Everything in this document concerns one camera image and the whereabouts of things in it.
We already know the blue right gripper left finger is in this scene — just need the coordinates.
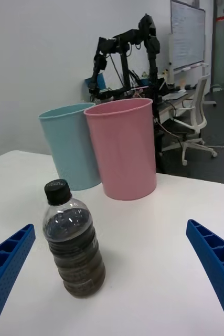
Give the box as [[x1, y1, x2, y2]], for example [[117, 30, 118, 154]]
[[0, 223, 36, 336]]

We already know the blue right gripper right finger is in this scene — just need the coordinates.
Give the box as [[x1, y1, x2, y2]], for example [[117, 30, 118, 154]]
[[186, 219, 224, 336]]

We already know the dark drink bottle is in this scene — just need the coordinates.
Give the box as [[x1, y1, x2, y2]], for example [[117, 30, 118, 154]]
[[42, 178, 106, 299]]

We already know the pale blue plastic bin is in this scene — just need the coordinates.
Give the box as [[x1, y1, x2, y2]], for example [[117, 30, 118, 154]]
[[38, 102, 102, 191]]

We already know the pink plastic bin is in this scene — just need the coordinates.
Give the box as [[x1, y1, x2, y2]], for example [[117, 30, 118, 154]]
[[83, 98, 158, 201]]

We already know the white office chair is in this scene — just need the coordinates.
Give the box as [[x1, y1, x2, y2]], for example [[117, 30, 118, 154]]
[[173, 73, 218, 166]]

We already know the whiteboard on stand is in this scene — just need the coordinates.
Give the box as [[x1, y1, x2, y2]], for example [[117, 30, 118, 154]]
[[168, 0, 209, 79]]

